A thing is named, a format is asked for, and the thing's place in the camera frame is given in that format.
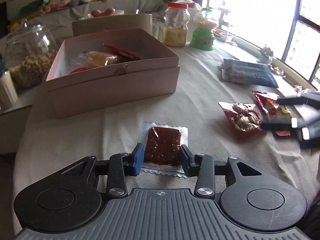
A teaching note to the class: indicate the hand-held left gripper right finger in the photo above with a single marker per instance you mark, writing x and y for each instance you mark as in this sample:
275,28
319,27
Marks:
185,161

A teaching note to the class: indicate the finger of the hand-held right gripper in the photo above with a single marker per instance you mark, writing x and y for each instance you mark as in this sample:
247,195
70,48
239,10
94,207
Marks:
277,125
300,100

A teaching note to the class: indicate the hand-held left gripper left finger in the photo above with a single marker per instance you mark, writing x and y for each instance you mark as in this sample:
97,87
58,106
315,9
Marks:
138,158

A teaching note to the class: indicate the red yellow snack packet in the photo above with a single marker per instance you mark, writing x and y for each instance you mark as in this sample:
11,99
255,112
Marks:
267,102

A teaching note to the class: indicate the red peanut packet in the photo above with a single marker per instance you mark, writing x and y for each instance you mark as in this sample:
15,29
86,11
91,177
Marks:
240,117

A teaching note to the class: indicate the pink cardboard box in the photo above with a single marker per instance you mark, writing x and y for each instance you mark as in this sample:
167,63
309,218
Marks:
112,92

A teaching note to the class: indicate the clear bread packet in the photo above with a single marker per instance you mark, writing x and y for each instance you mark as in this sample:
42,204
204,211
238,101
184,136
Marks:
100,58

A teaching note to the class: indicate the blue snack packet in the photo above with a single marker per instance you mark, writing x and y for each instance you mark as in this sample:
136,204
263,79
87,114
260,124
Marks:
255,72

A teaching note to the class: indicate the potted plant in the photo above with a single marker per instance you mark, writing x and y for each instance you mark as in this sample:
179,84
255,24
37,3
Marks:
266,55

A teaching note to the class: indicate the green gumball machine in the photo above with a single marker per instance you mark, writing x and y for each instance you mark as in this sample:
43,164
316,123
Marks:
203,37

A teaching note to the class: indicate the plastic jar with red lid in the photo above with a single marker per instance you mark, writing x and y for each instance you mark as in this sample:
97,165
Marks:
175,30

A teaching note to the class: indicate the beige rectangular container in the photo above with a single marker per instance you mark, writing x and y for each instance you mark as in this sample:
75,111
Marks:
112,22

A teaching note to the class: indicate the glass jar with nuts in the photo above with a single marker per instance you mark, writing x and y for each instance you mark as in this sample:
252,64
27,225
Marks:
30,65

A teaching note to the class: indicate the white cup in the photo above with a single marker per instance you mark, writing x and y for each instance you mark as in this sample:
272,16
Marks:
7,90

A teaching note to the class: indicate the patterned cloth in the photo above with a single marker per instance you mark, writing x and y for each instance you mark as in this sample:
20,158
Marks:
187,3

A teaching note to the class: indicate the brown egg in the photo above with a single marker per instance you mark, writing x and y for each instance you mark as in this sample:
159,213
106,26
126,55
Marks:
96,13
109,11

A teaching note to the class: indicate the grey covered sofa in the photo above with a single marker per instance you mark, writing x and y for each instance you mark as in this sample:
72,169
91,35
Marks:
140,5

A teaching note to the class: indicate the pink stuffed toy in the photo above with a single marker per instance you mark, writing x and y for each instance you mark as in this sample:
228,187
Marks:
60,3

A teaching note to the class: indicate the green stuffed toy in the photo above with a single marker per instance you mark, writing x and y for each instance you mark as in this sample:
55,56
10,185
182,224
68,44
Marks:
35,4

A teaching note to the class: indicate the dark window frame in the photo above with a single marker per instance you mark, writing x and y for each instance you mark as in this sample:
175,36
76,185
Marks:
292,30

